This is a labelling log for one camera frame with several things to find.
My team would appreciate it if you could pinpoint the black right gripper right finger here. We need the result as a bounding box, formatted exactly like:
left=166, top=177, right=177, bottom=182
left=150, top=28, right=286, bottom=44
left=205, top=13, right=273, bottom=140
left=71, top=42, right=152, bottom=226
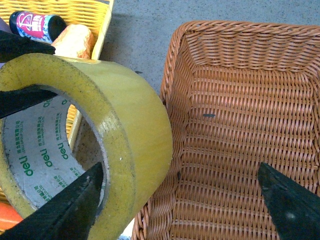
left=257, top=162, right=320, bottom=240

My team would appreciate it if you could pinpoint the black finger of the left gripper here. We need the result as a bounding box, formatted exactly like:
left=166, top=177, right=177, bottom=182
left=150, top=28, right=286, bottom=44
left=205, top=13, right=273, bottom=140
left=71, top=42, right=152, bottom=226
left=0, top=85, right=57, bottom=119
left=0, top=30, right=56, bottom=63

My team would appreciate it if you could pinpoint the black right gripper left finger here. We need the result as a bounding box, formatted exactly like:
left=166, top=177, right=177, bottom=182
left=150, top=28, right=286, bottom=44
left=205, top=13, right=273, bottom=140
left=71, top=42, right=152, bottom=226
left=0, top=162, right=104, bottom=240

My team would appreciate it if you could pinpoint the yellow tape roll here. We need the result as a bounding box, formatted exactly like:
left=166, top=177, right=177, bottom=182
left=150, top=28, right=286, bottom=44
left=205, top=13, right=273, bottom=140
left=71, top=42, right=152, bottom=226
left=0, top=53, right=173, bottom=240

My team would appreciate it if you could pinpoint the brown wicker basket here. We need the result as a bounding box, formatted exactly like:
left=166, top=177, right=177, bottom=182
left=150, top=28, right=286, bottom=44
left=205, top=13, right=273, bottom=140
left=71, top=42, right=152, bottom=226
left=132, top=20, right=320, bottom=240

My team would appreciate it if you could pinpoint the black can with pink label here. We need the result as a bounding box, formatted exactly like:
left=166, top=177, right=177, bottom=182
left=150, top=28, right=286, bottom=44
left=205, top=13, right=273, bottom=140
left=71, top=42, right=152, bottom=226
left=9, top=11, right=67, bottom=44

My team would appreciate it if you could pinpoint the orange object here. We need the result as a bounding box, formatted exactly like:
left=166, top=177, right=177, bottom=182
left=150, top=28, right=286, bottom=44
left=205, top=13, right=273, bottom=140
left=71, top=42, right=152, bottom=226
left=0, top=202, right=23, bottom=232

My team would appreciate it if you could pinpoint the toy bread loaf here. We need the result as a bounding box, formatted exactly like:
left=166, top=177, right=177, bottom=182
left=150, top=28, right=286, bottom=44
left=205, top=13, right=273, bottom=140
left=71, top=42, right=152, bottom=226
left=51, top=24, right=94, bottom=59

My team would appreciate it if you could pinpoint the yellow wicker tray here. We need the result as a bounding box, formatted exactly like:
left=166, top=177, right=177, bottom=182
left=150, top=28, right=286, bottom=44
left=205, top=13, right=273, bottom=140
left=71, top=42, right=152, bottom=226
left=0, top=0, right=115, bottom=203

